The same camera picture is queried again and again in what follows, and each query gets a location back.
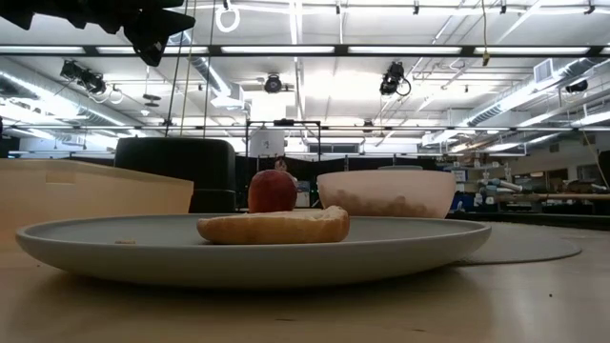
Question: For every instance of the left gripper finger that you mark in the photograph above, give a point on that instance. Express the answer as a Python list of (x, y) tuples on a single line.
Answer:
[(157, 33)]

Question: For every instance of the red apple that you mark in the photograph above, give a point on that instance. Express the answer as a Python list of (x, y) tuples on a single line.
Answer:
[(271, 190)]

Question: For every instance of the toasted bagel half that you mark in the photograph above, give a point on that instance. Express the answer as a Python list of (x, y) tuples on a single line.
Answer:
[(276, 228)]

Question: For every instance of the pink translucent bowl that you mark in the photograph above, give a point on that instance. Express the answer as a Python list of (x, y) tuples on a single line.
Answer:
[(386, 183)]

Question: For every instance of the black two-slot toaster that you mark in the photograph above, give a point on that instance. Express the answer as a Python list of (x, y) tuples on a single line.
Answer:
[(176, 167)]

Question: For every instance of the person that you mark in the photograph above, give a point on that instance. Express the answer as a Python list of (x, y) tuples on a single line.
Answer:
[(281, 165)]

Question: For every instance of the brown cereal pieces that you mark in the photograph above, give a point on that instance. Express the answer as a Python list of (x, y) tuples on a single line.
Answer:
[(381, 207)]

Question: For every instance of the cluttered background workbench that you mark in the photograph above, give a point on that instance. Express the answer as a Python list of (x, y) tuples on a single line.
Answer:
[(548, 196)]

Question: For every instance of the large grey round plate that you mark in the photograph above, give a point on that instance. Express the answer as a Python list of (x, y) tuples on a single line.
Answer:
[(524, 245)]

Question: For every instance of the black overhead frame bar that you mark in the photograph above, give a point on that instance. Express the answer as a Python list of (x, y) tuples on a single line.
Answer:
[(214, 50)]

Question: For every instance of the black ceiling camera cluster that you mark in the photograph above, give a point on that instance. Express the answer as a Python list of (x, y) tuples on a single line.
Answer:
[(83, 76)]

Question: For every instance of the black background frame stand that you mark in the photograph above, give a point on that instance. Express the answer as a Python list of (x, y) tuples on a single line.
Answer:
[(283, 122)]

